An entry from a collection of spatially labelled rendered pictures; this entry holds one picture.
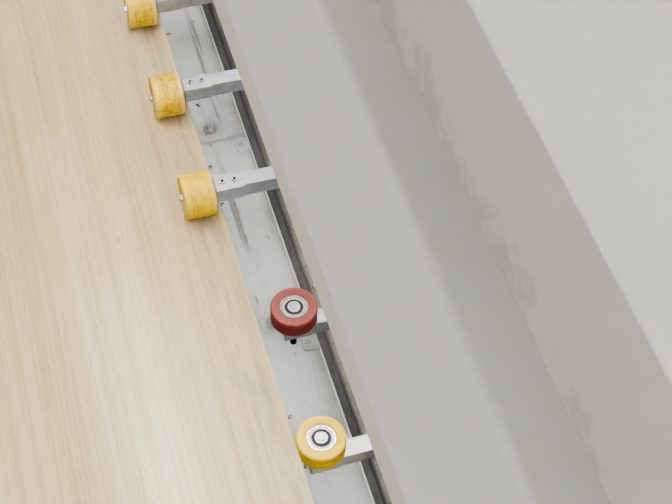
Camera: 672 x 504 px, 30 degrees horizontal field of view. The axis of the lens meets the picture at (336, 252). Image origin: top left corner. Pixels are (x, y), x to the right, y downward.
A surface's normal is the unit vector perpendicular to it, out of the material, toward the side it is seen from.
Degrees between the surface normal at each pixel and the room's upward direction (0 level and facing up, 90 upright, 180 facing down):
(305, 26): 61
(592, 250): 90
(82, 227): 0
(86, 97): 0
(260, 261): 0
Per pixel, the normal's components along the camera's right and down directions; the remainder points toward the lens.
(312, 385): 0.04, -0.60
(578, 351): -0.96, 0.21
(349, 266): -0.81, -0.11
